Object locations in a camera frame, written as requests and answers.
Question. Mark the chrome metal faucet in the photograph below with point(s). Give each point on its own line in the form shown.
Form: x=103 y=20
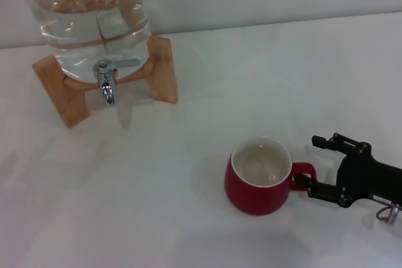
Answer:
x=106 y=87

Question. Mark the clear glass water dispenser jar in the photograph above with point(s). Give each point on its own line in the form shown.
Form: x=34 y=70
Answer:
x=78 y=29

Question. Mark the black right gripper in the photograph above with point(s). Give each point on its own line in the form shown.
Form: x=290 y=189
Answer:
x=364 y=177

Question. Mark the light wooden dispenser stand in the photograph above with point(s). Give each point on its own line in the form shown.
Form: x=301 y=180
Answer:
x=66 y=101

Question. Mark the red ceramic cup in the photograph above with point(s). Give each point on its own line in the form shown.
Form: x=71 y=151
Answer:
x=251 y=196

